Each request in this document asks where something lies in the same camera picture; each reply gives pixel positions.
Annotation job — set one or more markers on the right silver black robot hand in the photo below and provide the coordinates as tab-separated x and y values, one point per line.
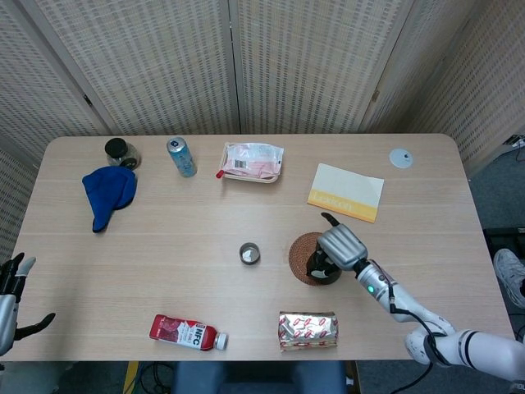
342	246

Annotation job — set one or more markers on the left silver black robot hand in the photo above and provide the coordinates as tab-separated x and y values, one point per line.
8	312

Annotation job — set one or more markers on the black teapot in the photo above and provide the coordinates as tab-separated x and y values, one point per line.
333	280

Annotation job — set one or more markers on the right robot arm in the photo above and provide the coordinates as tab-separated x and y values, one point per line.
410	303

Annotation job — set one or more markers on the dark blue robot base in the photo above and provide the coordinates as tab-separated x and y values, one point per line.
258	379

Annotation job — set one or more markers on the brown round woven coaster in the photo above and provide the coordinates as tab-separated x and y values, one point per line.
299	254

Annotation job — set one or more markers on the yellow white Lexicon book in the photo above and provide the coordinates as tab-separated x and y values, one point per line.
348	189

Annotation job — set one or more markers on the silver red foil packet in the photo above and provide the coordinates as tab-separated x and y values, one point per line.
307	331

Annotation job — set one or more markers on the small dark teacup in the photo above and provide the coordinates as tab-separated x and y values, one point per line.
249	253

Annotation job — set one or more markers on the pink white pouch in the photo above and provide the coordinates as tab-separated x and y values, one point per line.
250	180

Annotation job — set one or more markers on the pink snack bag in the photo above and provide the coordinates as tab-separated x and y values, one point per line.
254	158

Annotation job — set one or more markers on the small red cap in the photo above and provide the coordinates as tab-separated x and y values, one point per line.
220	174

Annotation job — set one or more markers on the blue fabric hat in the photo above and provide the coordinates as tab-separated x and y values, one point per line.
107	193

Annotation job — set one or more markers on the black floor base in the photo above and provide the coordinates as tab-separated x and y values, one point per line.
504	238

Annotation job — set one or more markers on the white sneaker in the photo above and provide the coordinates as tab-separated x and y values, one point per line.
508	271

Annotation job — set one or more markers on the red NFC juice bottle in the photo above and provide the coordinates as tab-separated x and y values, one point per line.
180	331

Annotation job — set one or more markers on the light blue drink can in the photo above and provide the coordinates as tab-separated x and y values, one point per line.
182	160

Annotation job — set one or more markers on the glass jar with black lid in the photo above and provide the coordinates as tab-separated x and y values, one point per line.
117	151

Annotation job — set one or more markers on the woven folding screen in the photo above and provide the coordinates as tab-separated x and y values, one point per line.
164	61

